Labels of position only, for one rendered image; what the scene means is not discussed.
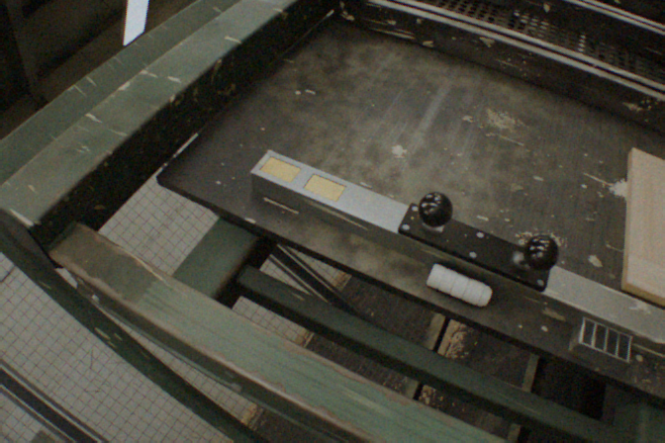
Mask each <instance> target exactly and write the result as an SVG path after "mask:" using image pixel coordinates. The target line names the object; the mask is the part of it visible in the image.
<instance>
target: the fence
mask: <svg viewBox="0 0 665 443"><path fill-rule="evenodd" d="M271 157H272V158H275V159H277V160H280V161H282V162H285V163H287V164H290V165H292V166H295V167H297V168H300V169H301V170H300V172H299V173H298V174H297V176H296V177H295V178H294V179H293V181H292V182H291V183H289V182H287V181H285V180H282V179H280V178H277V177H275V176H273V175H270V174H268V173H265V172H263V171H261V168H262V167H263V166H264V165H265V164H266V162H267V161H268V160H269V159H270V158H271ZM250 174H251V182H252V189H253V191H255V192H258V193H260V194H262V195H264V196H267V197H269V198H271V199H274V200H276V201H278V202H280V203H283V204H285V205H287V206H290V207H292V208H294V209H296V210H299V211H301V212H303V213H306V214H308V215H310V216H313V217H315V218H317V219H320V220H322V221H324V222H328V223H330V224H332V225H335V226H337V227H339V228H342V229H344V230H346V231H349V232H351V233H353V234H356V235H358V236H361V237H363V238H365V239H368V240H370V241H372V242H375V243H377V244H379V245H382V246H384V247H386V248H389V249H391V250H393V251H396V252H398V253H400V254H403V255H405V256H408V257H410V258H412V259H415V260H417V261H419V262H422V263H424V264H427V265H428V266H430V267H433V266H434V264H438V265H441V266H443V267H445V268H446V269H450V270H453V271H455V272H457V274H459V273H460V274H462V275H465V276H467V277H469V279H471V278H472V279H474V280H477V281H479V282H481V283H484V284H485V286H486V285H487V286H489V287H490V289H491V290H492V293H495V294H497V295H500V296H502V297H504V298H507V299H509V300H512V301H514V302H516V303H519V304H521V305H524V306H526V307H529V308H531V309H533V310H537V311H540V312H542V313H544V314H547V315H549V316H552V317H554V318H557V319H559V320H561V321H564V322H566V323H569V324H571V325H574V324H575V323H577V322H578V321H579V320H580V319H581V318H582V317H583V316H584V317H586V318H588V319H591V320H593V321H596V322H598V323H601V324H603V325H606V326H608V327H610V328H613V329H615V330H618V331H620V332H623V333H625V334H627V335H630V336H632V338H631V344H630V349H631V350H634V351H636V352H638V353H641V354H643V355H646V356H648V357H651V358H653V359H656V360H658V361H661V362H663V363H665V310H661V309H659V308H656V307H654V306H651V305H649V304H647V303H644V302H642V301H639V300H637V299H634V298H632V297H630V296H627V295H625V294H622V293H620V292H618V291H615V290H613V289H610V288H608V287H605V286H603V285H601V284H598V283H596V282H593V281H591V280H588V279H586V278H584V277H581V276H579V275H576V274H574V273H571V272H569V271H566V270H564V269H562V268H559V267H557V266H554V267H552V268H551V269H550V274H549V278H548V283H547V287H546V289H545V291H544V292H543V293H541V292H539V291H536V290H534V289H532V288H529V287H527V286H524V285H522V284H520V283H517V282H515V281H512V280H510V279H507V278H505V277H503V276H500V275H498V274H495V273H493V272H490V271H488V270H486V269H483V268H481V267H478V266H476V265H474V264H471V263H469V262H466V261H464V260H461V259H459V258H457V257H454V256H452V255H449V254H447V253H445V252H442V251H440V250H437V249H435V248H433V247H430V246H428V245H425V244H423V243H421V242H418V241H416V240H413V239H411V238H408V237H406V236H404V235H401V234H400V233H398V227H399V225H400V223H401V221H402V219H403V217H404V215H405V213H406V211H407V209H408V207H409V206H406V205H404V204H401V203H399V202H396V201H394V200H392V199H389V198H387V197H384V196H382V195H379V194H377V193H374V192H372V191H369V190H367V189H364V188H362V187H359V186H357V185H354V184H352V183H349V182H347V181H344V180H342V179H339V178H337V177H334V176H332V175H330V174H328V173H325V172H323V171H320V170H318V169H315V168H313V167H310V166H308V165H305V164H303V163H300V162H297V161H295V160H292V159H290V158H287V157H285V156H282V155H280V154H277V153H275V152H272V151H270V150H269V151H268V152H267V153H266V154H265V155H264V156H263V158H262V159H261V160H260V161H259V162H258V163H257V165H256V166H255V167H254V168H253V169H252V170H251V172H250ZM313 175H317V176H320V177H322V178H325V179H327V180H330V181H332V182H335V183H336V184H339V185H341V186H343V187H345V189H344V191H343V192H342V194H341V195H340V197H339V199H338V200H337V202H335V201H333V200H330V199H328V198H326V197H323V196H321V195H318V194H316V193H313V192H311V191H309V190H306V189H304V187H305V186H306V185H307V183H308V182H309V181H310V179H311V178H312V177H313Z"/></svg>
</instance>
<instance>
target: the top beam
mask: <svg viewBox="0 0 665 443"><path fill-rule="evenodd" d="M333 4H334V0H241V1H239V2H238V3H236V4H235V5H234V6H233V7H231V8H230V9H228V10H227V11H226V12H224V13H223V14H221V15H220V16H218V17H217V18H215V19H214V20H212V21H211V22H210V23H208V24H207V25H205V26H204V27H202V28H201V29H200V30H198V31H197V32H195V33H194V34H192V35H191V36H190V37H188V38H187V39H185V40H184V41H183V42H181V43H180V44H178V45H177V46H175V47H174V48H173V49H171V50H170V51H168V52H167V53H166V54H164V55H163V56H162V57H160V58H159V59H158V60H156V61H155V62H154V63H152V64H151V65H150V66H148V67H147V68H146V69H144V70H143V71H142V72H140V73H139V74H138V75H136V76H135V77H134V78H132V79H131V80H130V81H128V82H127V83H126V84H125V85H123V86H122V87H121V88H119V89H118V90H117V91H116V92H114V93H113V94H112V95H110V96H109V97H108V98H107V99H105V100H104V101H103V102H102V103H100V104H99V105H98V106H96V107H95V108H94V109H93V110H91V111H90V112H89V113H88V114H86V115H85V116H84V117H83V118H81V119H80V120H79V121H78V122H77V123H75V124H74V125H73V126H72V127H70V128H69V129H68V130H67V131H66V132H64V133H63V134H62V135H60V136H59V137H58V138H57V139H56V140H54V141H53V142H52V143H51V144H50V145H48V146H47V147H46V148H45V149H44V150H43V151H41V152H40V153H39V154H38V155H37V156H35V157H34V158H33V159H32V160H31V161H30V162H28V163H27V164H26V165H25V166H24V167H23V168H21V169H20V170H19V171H18V172H17V173H16V174H14V175H13V176H12V177H11V178H10V179H9V180H7V181H6V182H5V183H4V184H3V185H2V186H1V187H0V220H1V222H2V223H4V225H5V226H6V227H7V228H8V230H9V231H10V232H11V234H12V235H13V236H14V237H15V239H16V240H17V241H18V242H19V243H20V244H21V245H23V246H24V247H26V248H27V249H28V250H30V251H31V252H32V253H34V254H35V255H37V256H38V257H39V258H41V259H42V260H43V261H45V263H47V264H48V265H49V266H51V267H52V268H54V269H57V268H58V269H62V268H64V267H63V266H61V265H60V264H58V263H57V262H56V261H54V260H53V259H52V258H51V256H50V255H49V252H50V250H49V249H48V247H49V246H50V245H51V243H52V242H53V241H54V240H55V239H56V238H57V237H58V236H59V235H60V234H61V233H62V232H63V231H64V230H65V229H66V228H67V227H68V226H69V225H70V224H71V223H72V222H73V221H77V222H81V221H84V223H85V224H86V225H87V226H89V227H90V228H92V229H94V230H95V231H97V232H98V231H99V230H100V229H101V228H102V227H103V226H104V225H105V223H106V222H107V221H108V220H109V219H110V218H111V217H112V216H113V215H114V214H115V213H116V212H117V211H118V210H119V209H120V208H121V207H122V206H123V205H124V204H125V203H126V202H127V201H128V200H129V199H130V198H131V197H132V196H133V195H134V194H135V193H136V192H137V191H138V190H139V189H140V188H141V187H142V186H143V185H144V184H145V183H146V182H147V181H148V180H149V179H150V178H151V177H152V176H153V175H154V174H155V173H156V172H157V171H158V170H159V169H160V168H161V167H162V166H163V165H164V164H165V163H166V162H167V161H168V160H169V159H170V158H171V157H172V156H173V155H174V154H175V153H176V152H177V151H178V150H179V149H180V148H181V147H182V146H183V145H184V144H185V143H186V142H187V141H188V140H189V139H190V138H191V137H192V136H193V135H194V134H196V133H197V132H198V131H199V130H200V129H201V128H202V127H203V126H204V125H205V124H206V123H208V122H209V121H210V120H211V119H212V118H213V117H214V116H215V115H217V114H218V113H219V112H220V111H221V110H222V109H223V108H224V107H225V106H226V105H227V104H228V102H229V101H230V100H232V99H233V98H234V97H235V96H236V95H237V94H238V93H239V92H240V91H241V90H242V89H243V88H245V87H246V86H247V85H248V84H249V83H250V82H251V81H252V80H253V79H254V78H256V77H257V76H258V75H259V74H260V73H261V72H262V71H263V70H264V69H265V68H267V67H268V66H269V65H270V64H271V63H272V62H273V61H274V60H276V59H277V58H278V57H279V56H280V55H281V54H282V53H283V52H285V51H286V50H287V49H288V48H289V47H290V46H291V45H292V44H294V43H295V42H296V41H297V40H298V39H299V38H301V37H302V36H303V35H304V34H305V33H306V32H307V31H309V30H310V29H311V28H312V27H313V26H314V25H316V24H317V23H318V22H319V21H320V20H321V19H323V18H324V17H325V16H326V15H327V14H328V13H330V12H331V11H332V10H333V7H334V5H333Z"/></svg>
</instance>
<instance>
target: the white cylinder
mask: <svg viewBox="0 0 665 443"><path fill-rule="evenodd" d="M427 285H428V286H431V287H433V288H435V289H439V290H440V291H442V292H445V293H447V294H451V295H452V296H453V297H456V298H458V299H462V300H463V301H465V302H467V303H470V304H472V305H475V306H476V305H477V306H479V307H482V306H484V307H485V306H486V304H487V303H488V301H489V299H490V297H491V294H492V290H491V289H490V287H489V286H487V285H486V286H485V284H484V283H481V282H479V281H477V280H474V279H472V278H471V279H469V277H467V276H465V275H462V274H460V273H459V274H457V272H455V271H453V270H450V269H446V268H445V267H443V266H441V265H438V264H434V266H433V268H432V270H431V273H430V275H429V277H428V280H427Z"/></svg>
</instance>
